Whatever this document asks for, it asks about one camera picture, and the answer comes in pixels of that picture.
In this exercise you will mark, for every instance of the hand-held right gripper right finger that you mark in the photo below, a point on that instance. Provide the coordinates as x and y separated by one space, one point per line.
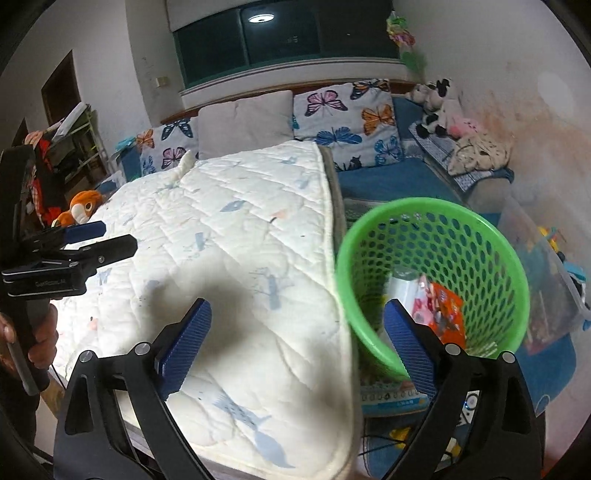
411 346

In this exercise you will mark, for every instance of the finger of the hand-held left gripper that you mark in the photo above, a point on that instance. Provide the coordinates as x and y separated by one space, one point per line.
115 247
85 230

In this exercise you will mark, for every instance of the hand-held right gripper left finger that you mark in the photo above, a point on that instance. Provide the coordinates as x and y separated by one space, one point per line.
184 346

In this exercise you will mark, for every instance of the orange snack wrapper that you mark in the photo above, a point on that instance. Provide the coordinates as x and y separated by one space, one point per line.
443 309

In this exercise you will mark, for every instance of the green plastic mesh basket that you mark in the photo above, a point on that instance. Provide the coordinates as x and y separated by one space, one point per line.
429 204

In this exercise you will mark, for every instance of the person's left forearm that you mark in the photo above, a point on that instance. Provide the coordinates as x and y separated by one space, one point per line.
14 406

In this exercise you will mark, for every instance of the person's left hand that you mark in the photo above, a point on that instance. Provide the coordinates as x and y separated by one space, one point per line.
46 341

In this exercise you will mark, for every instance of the orange monkey plush toy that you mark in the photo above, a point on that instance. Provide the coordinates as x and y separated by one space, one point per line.
83 205

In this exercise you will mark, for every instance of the colourful picture book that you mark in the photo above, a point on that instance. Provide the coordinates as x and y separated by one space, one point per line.
392 401

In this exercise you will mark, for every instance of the metal storage shelf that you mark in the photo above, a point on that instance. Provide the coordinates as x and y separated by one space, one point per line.
83 138

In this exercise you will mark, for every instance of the red cloth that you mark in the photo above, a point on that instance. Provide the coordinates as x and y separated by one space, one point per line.
44 147

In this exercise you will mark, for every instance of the small white cloth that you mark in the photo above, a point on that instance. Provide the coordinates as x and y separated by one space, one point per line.
184 164

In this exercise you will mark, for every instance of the small butterfly print pillow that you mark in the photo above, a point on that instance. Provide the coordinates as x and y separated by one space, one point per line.
166 143

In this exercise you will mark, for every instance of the white quilted blanket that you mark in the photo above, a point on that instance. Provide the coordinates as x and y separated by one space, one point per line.
231 230

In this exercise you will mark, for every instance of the dark wooden door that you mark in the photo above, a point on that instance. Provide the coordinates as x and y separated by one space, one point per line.
60 92

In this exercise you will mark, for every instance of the clear plastic storage bin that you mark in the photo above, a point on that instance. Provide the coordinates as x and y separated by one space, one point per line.
545 286

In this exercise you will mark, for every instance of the blue bed sheet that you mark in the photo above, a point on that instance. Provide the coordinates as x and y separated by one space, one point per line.
392 182

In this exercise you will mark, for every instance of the plain beige pillow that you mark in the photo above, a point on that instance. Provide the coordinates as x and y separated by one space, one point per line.
244 124

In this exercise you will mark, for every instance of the yellow plastic toy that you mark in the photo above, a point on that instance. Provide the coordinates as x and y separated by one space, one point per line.
551 235

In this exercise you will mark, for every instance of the light blue plastic toy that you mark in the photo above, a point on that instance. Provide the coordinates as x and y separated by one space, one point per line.
576 270

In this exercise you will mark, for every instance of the blue patterned folded blanket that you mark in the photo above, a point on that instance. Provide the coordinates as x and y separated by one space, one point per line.
438 150

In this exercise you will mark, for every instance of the cream spotted cloth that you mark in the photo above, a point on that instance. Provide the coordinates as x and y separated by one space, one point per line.
480 152

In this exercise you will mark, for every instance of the pink plush toy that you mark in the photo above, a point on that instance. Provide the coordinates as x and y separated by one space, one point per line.
466 125

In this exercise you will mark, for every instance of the large butterfly print pillow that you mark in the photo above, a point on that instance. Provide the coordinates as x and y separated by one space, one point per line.
341 120

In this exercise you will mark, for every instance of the black and white cow plush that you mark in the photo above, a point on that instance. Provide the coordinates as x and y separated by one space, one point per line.
438 99

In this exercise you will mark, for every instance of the dark window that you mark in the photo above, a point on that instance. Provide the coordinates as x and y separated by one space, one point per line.
277 46

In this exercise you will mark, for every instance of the wall switch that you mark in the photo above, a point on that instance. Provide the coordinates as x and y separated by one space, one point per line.
162 81

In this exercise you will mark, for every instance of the green paper wall decoration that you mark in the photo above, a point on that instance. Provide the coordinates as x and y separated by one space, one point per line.
405 41

